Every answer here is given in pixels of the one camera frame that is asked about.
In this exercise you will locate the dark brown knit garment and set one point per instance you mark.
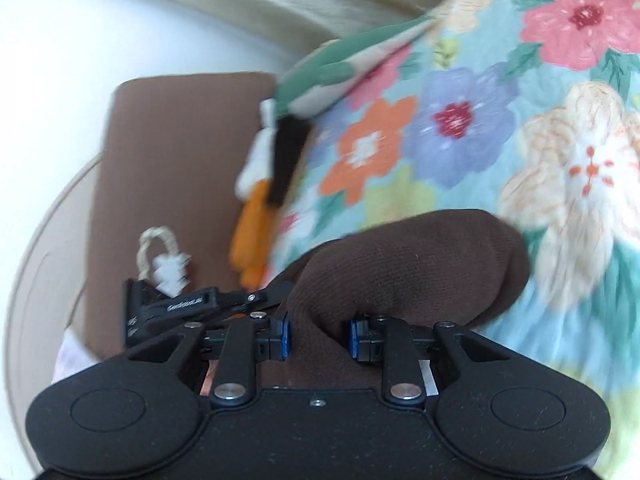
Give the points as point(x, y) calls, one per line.
point(400, 270)

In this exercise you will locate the beige curved headboard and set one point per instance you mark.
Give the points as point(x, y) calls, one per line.
point(45, 270)

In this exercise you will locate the floral quilt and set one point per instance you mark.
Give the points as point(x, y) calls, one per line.
point(450, 110)

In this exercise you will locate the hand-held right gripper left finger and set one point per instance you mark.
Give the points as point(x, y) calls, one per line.
point(284, 341)

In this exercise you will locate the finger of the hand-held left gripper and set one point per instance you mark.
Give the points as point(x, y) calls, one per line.
point(260, 296)

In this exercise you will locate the white paper tag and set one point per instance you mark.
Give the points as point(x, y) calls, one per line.
point(172, 272)

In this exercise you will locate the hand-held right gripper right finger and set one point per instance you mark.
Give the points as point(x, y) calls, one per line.
point(354, 340)

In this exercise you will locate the brown cushion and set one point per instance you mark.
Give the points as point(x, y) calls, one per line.
point(175, 160)

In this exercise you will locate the green and white plush toy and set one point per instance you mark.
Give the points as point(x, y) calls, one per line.
point(332, 67)

